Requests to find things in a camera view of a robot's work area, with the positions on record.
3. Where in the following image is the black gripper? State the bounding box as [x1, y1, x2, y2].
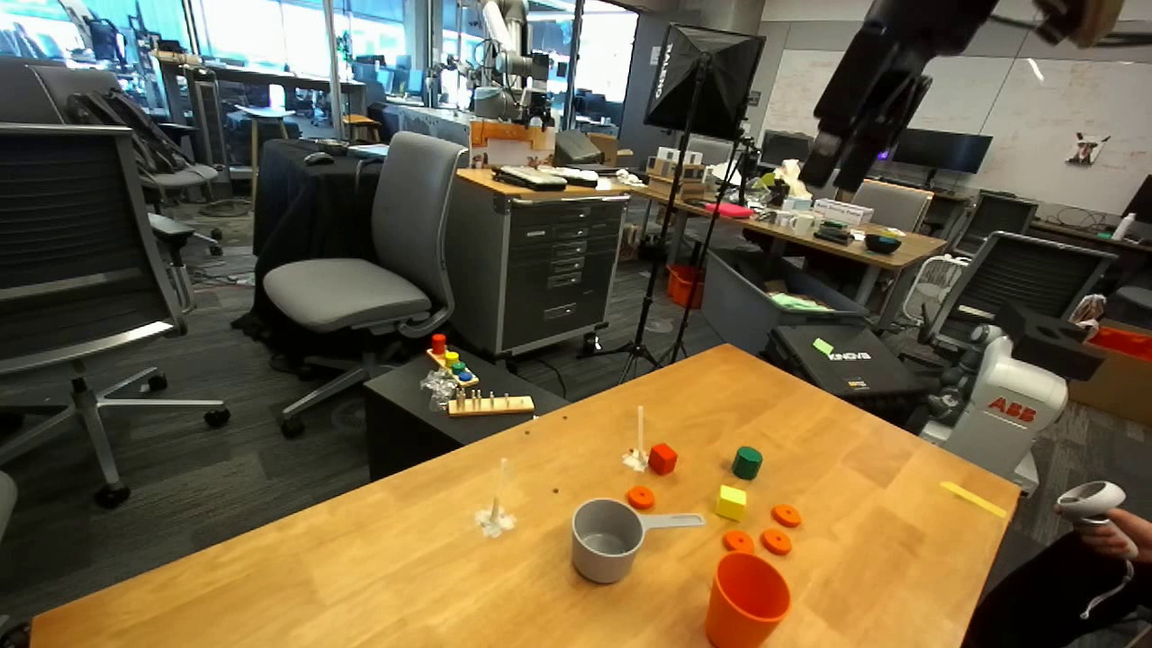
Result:
[799, 0, 1000, 198]

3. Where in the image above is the yellow wooden block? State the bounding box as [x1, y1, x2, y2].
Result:
[713, 482, 754, 527]

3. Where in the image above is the white VR controller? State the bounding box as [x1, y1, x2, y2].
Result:
[1055, 476, 1135, 527]

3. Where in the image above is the white ABB robot base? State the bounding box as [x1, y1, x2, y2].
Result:
[944, 324, 1074, 482]

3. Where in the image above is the orange plastic cup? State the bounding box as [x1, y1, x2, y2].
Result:
[701, 551, 797, 648]

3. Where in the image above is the grey measuring cup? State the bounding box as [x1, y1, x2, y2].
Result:
[569, 498, 709, 591]

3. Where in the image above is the person's hand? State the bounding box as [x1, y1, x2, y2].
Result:
[1078, 509, 1152, 567]

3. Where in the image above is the dark computer monitor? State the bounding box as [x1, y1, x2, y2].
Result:
[910, 127, 998, 177]

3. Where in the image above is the cluttered wooden desk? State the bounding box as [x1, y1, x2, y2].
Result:
[623, 177, 952, 273]

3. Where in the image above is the black softbox light on stand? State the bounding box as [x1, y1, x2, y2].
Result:
[623, 25, 769, 372]

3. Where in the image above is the grey storage bin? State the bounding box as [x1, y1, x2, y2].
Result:
[700, 246, 872, 359]

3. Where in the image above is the red bucket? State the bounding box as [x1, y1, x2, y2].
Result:
[661, 263, 704, 312]

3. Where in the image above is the black low table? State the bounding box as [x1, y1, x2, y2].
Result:
[766, 321, 929, 403]

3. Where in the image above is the red box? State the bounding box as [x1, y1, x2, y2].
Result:
[1082, 321, 1152, 362]

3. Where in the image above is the black keyboard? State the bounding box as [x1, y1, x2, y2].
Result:
[488, 163, 572, 194]

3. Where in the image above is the grey drawer cabinet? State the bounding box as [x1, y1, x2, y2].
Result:
[448, 164, 634, 359]

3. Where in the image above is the orange box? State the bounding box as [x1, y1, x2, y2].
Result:
[466, 117, 559, 173]

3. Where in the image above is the brown cardboard box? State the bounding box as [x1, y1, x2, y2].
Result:
[1064, 351, 1152, 423]

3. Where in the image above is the yellow tape strip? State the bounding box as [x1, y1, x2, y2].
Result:
[935, 480, 1012, 521]

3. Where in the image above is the white peg stand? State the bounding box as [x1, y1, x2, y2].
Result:
[618, 403, 655, 476]
[473, 455, 518, 540]

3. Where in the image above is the wooden peg board toy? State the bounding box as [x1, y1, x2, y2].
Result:
[443, 391, 540, 421]

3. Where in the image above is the colourful stacking toy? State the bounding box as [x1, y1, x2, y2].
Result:
[426, 332, 482, 397]

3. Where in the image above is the clear plastic bag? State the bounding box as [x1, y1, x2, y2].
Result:
[419, 367, 466, 410]

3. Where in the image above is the person in dark clothes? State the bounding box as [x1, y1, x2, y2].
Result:
[958, 527, 1152, 648]

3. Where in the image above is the grey padded office chair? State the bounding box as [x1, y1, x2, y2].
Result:
[259, 127, 475, 441]

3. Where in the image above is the black side table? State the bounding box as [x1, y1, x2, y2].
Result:
[364, 349, 569, 482]

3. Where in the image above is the black swivel chair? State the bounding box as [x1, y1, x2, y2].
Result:
[64, 86, 232, 263]

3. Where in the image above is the black mesh office chair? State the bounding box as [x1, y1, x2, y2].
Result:
[0, 117, 234, 510]

